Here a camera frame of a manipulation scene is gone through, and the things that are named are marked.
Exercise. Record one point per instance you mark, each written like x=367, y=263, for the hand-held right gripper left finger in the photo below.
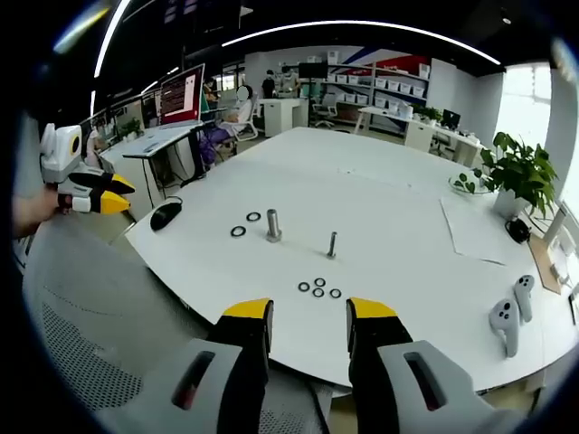
x=203, y=389

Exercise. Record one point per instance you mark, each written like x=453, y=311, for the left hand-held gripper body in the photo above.
x=59, y=153

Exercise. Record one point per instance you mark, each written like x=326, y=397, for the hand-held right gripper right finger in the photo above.
x=407, y=389

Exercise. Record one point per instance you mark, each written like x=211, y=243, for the small black washer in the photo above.
x=304, y=286
x=335, y=293
x=318, y=292
x=319, y=281

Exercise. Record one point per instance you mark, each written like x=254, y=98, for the large black washer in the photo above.
x=238, y=231
x=253, y=216

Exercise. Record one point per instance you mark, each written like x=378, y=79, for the small threaded stud bolt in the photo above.
x=332, y=246

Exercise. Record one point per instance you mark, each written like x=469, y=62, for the large threaded stud bolt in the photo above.
x=273, y=225

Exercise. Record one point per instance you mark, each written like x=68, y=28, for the person's left hand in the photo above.
x=50, y=203

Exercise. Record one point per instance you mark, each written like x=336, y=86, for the small desk plant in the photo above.
x=131, y=128

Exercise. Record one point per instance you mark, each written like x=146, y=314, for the black computer mouse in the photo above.
x=164, y=216

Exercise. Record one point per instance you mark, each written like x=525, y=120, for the white standing desk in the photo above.
x=158, y=149

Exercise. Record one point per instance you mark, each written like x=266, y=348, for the grey mesh office chair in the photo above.
x=90, y=294

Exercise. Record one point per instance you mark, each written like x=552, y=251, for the white game controller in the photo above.
x=524, y=294
x=505, y=323

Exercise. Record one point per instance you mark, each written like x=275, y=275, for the large computer monitor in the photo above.
x=182, y=96

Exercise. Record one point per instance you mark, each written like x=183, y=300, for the white paper sheet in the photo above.
x=472, y=228

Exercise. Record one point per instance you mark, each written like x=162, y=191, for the wooden board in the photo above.
x=545, y=264

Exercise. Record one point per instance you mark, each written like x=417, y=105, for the white counter cabinet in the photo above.
x=282, y=115

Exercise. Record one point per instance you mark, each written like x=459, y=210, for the small plant in glass dish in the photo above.
x=467, y=183

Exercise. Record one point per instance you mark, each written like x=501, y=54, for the white office chair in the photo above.
x=324, y=110

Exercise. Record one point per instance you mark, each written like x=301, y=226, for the large potted green plant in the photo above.
x=520, y=174

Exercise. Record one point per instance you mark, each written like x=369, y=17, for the white office desk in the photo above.
x=420, y=131

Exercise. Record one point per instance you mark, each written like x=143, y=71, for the shelf with white bins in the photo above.
x=384, y=86

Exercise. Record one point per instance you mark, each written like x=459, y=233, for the curved ceiling light strip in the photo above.
x=362, y=25

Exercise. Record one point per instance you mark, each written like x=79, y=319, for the black wall screen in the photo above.
x=312, y=70

